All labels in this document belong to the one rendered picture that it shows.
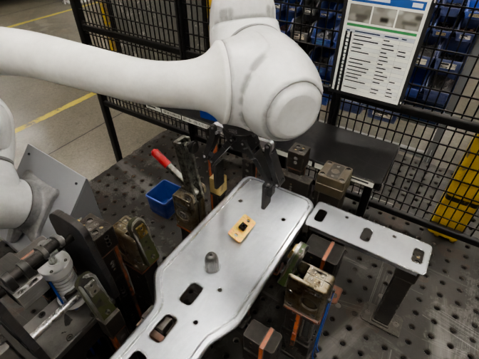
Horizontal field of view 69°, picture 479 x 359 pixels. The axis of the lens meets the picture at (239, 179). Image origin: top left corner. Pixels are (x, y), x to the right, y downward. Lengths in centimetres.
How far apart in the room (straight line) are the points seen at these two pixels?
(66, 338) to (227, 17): 67
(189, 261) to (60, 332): 29
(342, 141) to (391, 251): 41
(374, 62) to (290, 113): 75
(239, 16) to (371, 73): 66
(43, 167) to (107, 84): 86
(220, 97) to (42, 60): 24
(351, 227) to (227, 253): 32
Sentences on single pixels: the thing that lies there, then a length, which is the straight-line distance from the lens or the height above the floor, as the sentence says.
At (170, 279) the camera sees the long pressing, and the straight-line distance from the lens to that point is 80.
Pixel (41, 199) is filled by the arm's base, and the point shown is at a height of 92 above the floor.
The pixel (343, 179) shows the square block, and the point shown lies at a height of 106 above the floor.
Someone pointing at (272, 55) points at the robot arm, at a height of 151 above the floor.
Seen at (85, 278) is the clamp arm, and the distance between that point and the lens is 72.
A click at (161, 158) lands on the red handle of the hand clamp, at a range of 89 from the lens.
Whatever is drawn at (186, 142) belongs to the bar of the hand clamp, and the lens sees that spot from 79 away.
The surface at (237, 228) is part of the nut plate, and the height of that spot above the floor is 102.
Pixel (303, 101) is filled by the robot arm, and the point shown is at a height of 148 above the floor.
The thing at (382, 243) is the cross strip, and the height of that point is 100.
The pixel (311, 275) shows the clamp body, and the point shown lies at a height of 104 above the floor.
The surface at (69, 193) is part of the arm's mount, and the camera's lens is 118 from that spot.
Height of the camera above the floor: 166
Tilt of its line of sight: 41 degrees down
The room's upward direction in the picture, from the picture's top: straight up
